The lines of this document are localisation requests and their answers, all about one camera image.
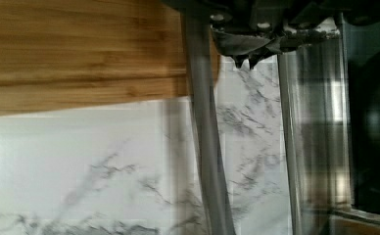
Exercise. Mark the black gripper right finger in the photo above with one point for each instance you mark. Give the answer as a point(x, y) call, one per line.
point(291, 41)

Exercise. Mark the bamboo cutting board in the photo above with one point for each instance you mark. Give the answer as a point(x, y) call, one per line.
point(65, 54)

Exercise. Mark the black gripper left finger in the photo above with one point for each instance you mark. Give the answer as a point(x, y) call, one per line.
point(240, 47)

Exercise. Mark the silver toaster oven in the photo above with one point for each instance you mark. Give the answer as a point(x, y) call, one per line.
point(314, 92)

